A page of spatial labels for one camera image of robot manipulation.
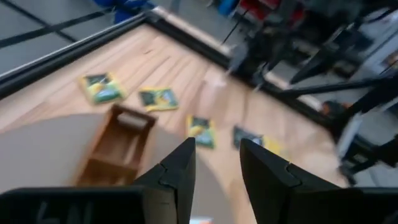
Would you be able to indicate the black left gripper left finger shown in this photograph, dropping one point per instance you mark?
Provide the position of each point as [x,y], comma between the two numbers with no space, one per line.
[177,186]

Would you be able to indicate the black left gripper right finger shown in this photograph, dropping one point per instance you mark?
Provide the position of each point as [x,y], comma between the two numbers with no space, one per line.
[267,186]

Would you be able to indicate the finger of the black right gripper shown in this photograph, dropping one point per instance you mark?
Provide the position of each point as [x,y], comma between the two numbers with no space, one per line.
[326,56]
[326,67]

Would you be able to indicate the plain yellow tea bag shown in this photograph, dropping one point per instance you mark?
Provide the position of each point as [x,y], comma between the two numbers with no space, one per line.
[275,146]

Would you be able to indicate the white orange Tazo tea bag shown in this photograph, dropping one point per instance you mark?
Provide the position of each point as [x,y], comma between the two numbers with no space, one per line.
[201,221]

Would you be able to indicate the dark blue blackcurrant tea bag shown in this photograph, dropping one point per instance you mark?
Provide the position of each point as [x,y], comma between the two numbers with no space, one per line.
[245,135]

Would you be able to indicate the green yellow lemon tea bag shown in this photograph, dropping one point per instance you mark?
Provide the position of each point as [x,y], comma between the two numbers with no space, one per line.
[202,132]
[158,99]
[102,88]

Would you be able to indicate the wooden tea organizer box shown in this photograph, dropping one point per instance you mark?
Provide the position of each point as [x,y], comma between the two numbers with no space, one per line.
[124,149]

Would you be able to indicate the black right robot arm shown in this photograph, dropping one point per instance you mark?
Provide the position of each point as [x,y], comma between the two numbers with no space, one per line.
[335,21]

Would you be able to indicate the shelf with red bins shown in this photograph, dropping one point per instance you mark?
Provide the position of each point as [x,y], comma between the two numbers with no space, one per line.
[258,7]

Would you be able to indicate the round grey table mat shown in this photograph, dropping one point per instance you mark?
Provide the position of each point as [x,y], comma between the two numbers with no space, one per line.
[46,149]

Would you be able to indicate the blue storage bin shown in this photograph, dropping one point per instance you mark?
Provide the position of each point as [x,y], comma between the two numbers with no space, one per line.
[130,14]
[121,2]

